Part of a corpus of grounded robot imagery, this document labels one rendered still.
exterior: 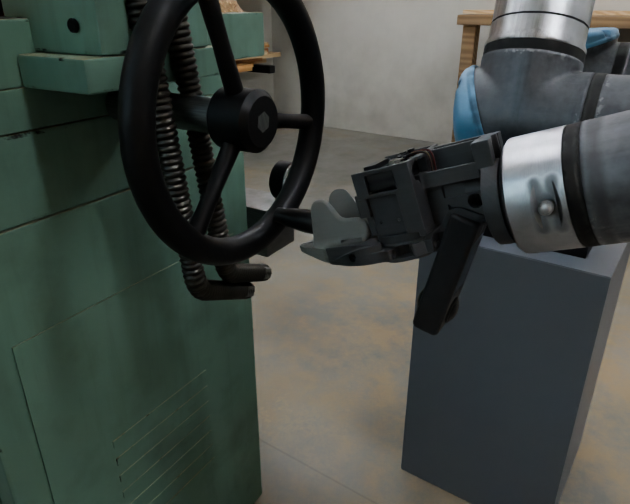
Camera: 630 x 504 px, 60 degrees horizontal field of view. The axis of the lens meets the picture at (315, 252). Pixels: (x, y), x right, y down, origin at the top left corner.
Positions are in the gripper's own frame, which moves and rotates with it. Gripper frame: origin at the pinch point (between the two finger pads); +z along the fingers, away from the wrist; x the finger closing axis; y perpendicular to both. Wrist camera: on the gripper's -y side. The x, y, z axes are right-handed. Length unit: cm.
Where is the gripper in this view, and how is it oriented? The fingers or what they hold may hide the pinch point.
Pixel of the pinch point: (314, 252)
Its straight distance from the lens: 55.0
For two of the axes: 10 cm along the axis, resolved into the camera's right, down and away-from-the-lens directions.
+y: -3.0, -9.3, -2.3
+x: -5.2, 3.6, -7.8
